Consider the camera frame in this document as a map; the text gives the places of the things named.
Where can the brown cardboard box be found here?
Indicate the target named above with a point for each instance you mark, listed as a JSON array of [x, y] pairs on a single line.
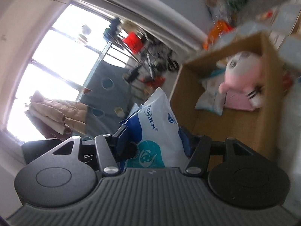
[[223, 131]]

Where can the bright window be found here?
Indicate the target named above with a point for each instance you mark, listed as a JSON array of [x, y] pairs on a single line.
[[58, 58]]

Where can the red bag on rack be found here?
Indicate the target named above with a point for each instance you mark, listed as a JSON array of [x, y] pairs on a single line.
[[132, 41]]

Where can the grey blanket with circles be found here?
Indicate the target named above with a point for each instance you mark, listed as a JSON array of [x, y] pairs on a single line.
[[108, 96]]

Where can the white curtain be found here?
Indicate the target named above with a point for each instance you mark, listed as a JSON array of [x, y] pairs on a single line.
[[141, 9]]

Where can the clear zip bag cotton swabs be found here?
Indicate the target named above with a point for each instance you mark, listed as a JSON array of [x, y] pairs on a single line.
[[209, 98]]

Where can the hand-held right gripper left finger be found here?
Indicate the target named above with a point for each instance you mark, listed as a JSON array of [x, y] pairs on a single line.
[[122, 146]]

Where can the pink plush doll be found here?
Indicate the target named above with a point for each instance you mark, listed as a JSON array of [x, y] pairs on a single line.
[[244, 70]]

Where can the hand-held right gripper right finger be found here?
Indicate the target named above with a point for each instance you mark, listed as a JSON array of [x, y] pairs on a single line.
[[185, 141]]

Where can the orange packet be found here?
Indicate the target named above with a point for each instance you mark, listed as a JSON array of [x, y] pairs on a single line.
[[217, 31]]

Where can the pink ribbed pad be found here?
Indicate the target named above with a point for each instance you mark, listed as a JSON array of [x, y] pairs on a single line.
[[235, 101]]

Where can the metal drying rack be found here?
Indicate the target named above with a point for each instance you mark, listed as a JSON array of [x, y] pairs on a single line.
[[150, 58]]

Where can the brown padded jacket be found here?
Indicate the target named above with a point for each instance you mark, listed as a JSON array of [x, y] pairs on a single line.
[[58, 113]]

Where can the blue white soft packet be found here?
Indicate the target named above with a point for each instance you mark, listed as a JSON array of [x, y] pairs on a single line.
[[155, 122]]

